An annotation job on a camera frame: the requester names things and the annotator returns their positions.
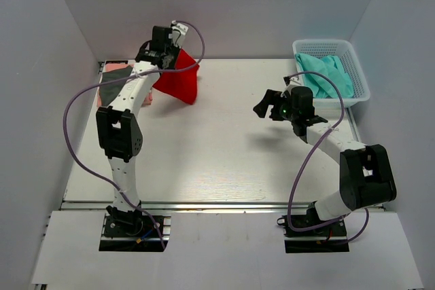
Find aluminium table rail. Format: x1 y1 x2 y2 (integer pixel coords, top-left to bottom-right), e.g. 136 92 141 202
59 201 385 213

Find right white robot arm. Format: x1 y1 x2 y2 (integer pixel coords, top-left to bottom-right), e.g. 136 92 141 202
253 86 397 235

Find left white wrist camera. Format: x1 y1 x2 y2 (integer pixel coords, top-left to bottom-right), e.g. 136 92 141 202
171 20 189 48

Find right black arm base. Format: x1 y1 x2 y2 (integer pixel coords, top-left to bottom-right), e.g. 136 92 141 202
277 209 349 254

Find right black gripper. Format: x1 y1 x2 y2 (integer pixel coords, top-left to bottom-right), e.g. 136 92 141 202
254 89 298 122

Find folded grey t-shirt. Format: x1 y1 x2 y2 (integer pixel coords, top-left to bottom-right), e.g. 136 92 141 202
97 66 133 107

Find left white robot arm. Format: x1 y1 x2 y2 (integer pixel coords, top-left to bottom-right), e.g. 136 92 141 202
96 21 188 235

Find teal t-shirt in basket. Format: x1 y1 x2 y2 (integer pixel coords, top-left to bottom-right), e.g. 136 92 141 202
295 53 355 99

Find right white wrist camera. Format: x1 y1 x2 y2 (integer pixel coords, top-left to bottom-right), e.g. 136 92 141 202
281 76 304 97

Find folded pink t-shirt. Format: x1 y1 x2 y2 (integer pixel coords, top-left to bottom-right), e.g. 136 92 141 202
97 61 133 107

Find red t-shirt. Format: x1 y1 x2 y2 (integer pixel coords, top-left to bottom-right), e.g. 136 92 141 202
153 50 199 105

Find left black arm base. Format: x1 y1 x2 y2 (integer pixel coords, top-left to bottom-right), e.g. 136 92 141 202
99 206 171 253

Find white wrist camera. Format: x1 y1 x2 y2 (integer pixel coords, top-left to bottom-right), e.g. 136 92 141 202
171 20 189 48
281 76 304 97

